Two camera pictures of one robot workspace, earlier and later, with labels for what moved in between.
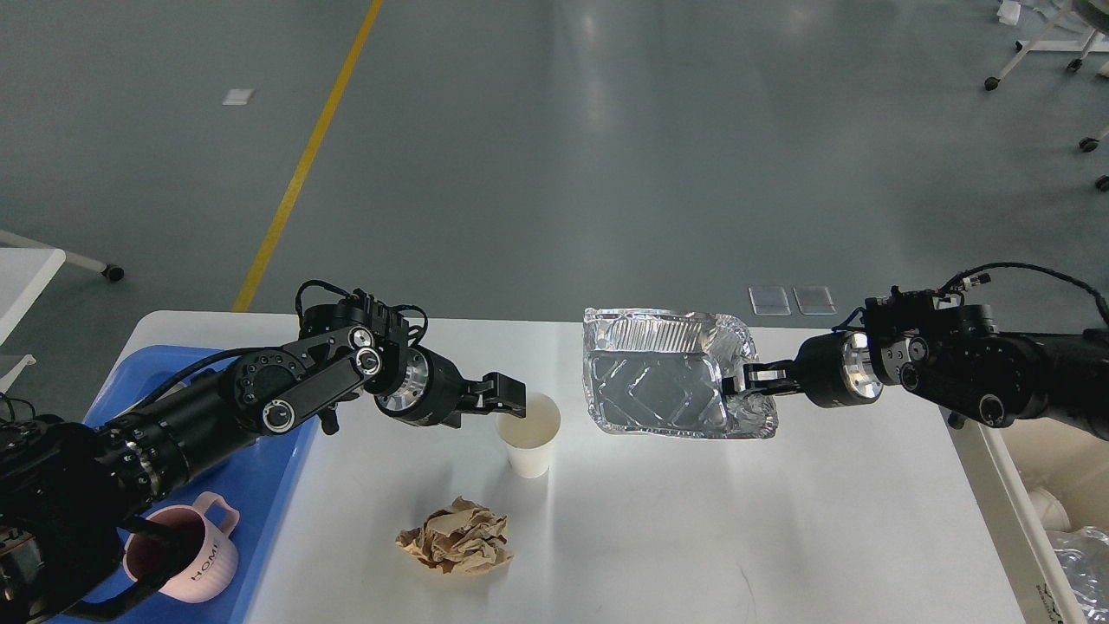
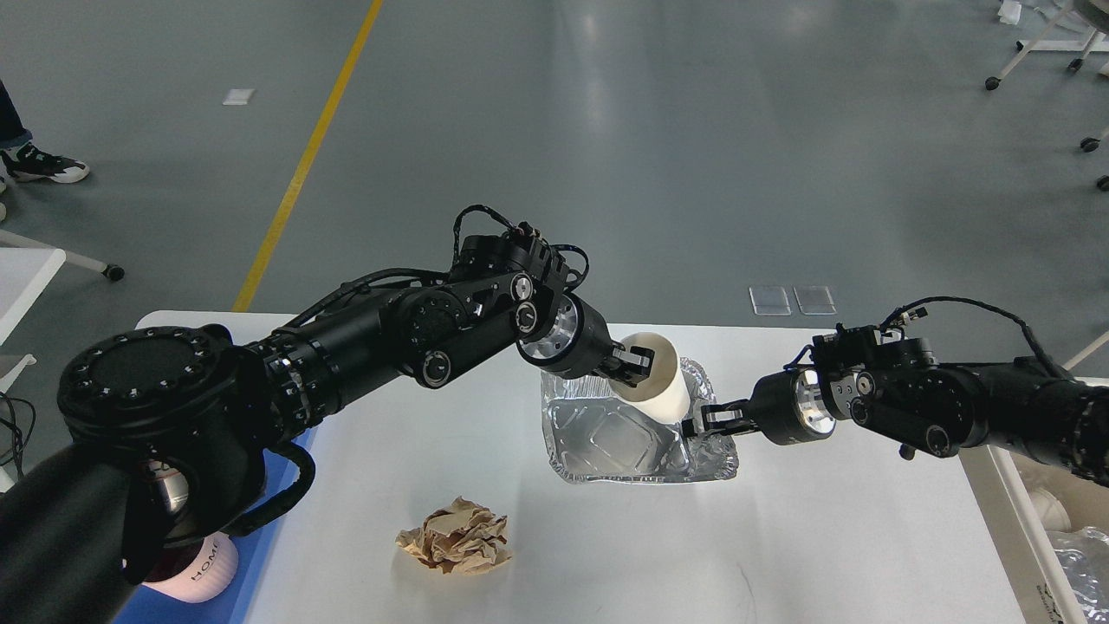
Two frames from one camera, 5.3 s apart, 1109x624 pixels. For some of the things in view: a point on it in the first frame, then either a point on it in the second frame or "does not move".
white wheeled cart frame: (1094, 42) does not move
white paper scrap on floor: (237, 96) does not move
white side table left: (27, 266) does not move
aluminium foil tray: (659, 373) to (595, 434)
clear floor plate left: (769, 301) does not move
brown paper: (465, 539) does not move
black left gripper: (431, 393) to (578, 344)
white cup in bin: (1051, 513) does not move
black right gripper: (837, 369) to (787, 406)
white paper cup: (529, 440) to (664, 397)
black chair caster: (1088, 145) does not move
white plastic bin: (1004, 466) does not move
